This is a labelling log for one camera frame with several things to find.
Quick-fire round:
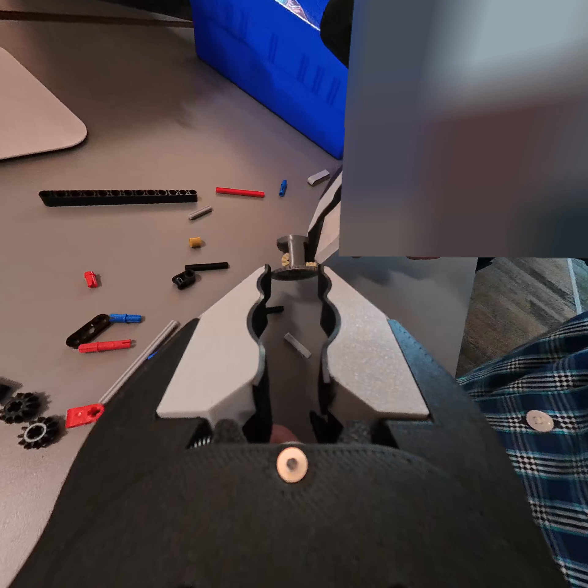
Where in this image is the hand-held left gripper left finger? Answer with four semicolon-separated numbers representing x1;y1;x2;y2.
156;264;273;437

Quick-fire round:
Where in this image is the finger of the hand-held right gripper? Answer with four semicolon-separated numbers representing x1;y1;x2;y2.
307;168;344;242
316;213;341;266

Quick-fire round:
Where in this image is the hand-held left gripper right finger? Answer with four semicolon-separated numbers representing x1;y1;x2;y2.
318;264;431;437

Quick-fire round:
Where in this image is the grey lego differential gear assembly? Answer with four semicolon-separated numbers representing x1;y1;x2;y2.
271;233;322;282

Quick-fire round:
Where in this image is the short grey lego axle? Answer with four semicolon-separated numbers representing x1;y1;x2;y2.
283;332;313;360

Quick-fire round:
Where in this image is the long grey lego axle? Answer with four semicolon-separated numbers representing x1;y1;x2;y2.
99;320;181;405

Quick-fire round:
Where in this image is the long red lego pin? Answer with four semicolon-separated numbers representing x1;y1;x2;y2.
78;339;134;353

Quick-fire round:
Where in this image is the black lego liftarm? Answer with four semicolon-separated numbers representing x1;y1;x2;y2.
65;314;111;348

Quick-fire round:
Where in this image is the red lego perpendicular connector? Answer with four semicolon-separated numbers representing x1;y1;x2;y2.
64;403;105;429

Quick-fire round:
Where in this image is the long black lego beam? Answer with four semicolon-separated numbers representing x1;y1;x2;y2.
39;189;198;207

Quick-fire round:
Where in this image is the plain blue bin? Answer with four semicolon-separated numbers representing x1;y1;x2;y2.
189;0;350;160

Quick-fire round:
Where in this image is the blue plaid shirt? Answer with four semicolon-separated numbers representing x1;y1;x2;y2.
457;312;588;588

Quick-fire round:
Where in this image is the white book stand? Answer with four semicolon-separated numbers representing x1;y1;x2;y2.
0;46;88;161

